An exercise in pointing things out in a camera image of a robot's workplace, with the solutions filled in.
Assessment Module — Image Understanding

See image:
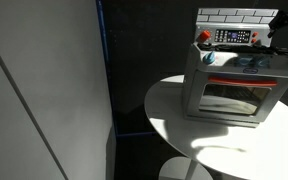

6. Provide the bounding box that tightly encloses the blue stove knob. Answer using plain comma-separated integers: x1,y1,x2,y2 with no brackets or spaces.
253,54,269,68
237,55,253,68
202,50,217,65

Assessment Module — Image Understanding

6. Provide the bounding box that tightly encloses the black stove burner grate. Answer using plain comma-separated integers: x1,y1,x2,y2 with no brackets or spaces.
200,42,288,56

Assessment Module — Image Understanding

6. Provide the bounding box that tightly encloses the red round stove knob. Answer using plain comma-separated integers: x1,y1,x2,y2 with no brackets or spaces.
197,29,212,44

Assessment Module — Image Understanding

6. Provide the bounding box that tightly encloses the grey toy stove oven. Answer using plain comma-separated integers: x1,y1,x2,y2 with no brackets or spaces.
182,7,288,129

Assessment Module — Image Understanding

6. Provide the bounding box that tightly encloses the red oven door handle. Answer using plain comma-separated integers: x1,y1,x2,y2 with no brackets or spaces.
207,75,279,88

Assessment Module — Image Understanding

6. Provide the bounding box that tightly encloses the white table pedestal base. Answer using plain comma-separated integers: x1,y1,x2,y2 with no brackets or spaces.
158,156,215,180

